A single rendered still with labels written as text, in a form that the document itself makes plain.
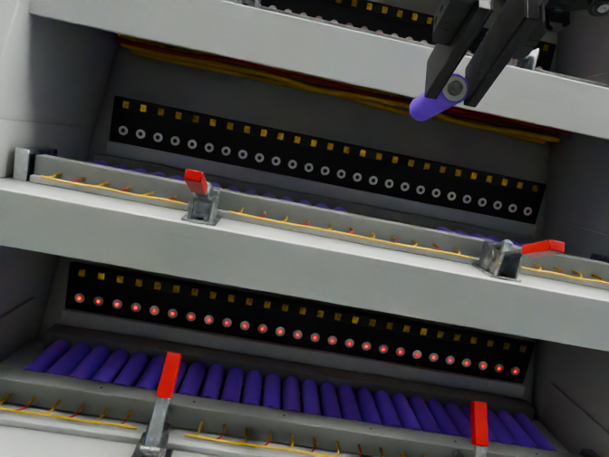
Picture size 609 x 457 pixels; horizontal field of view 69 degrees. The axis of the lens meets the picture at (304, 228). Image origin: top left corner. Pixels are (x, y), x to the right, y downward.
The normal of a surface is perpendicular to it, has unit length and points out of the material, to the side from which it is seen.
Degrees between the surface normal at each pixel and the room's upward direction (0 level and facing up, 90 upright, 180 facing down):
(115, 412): 110
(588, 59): 90
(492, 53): 89
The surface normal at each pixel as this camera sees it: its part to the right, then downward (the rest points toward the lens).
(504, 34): -0.98, -0.18
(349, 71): 0.05, 0.18
